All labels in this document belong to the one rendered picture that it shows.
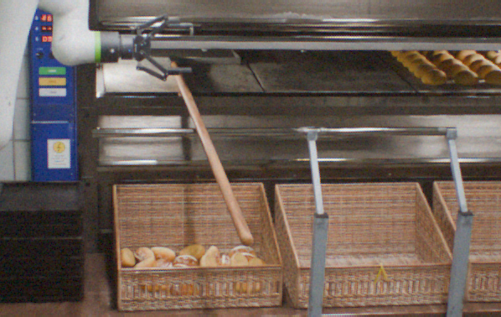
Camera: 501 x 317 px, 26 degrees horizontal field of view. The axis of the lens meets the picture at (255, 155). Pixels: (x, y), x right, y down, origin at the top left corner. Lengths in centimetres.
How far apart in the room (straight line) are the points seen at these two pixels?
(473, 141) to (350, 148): 48
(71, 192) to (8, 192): 21
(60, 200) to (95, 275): 35
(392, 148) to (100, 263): 115
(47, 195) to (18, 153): 26
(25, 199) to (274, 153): 92
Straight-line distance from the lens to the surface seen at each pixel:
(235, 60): 441
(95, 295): 380
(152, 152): 397
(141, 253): 394
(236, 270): 366
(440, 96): 414
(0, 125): 282
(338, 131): 366
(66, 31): 326
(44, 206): 369
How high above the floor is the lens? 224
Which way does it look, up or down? 19 degrees down
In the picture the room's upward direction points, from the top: 3 degrees clockwise
